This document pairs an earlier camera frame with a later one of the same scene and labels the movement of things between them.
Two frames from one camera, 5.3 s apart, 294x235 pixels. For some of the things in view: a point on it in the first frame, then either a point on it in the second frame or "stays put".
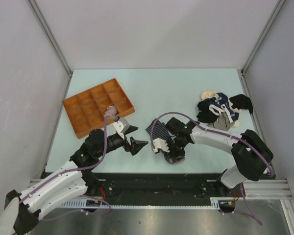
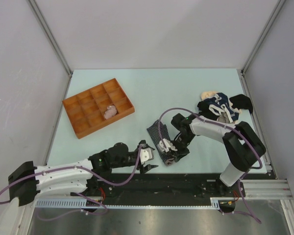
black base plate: [163, 185] stays put
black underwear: [241, 102] stays put
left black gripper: [135, 145] → [149, 166]
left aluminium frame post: [55, 41] stays put
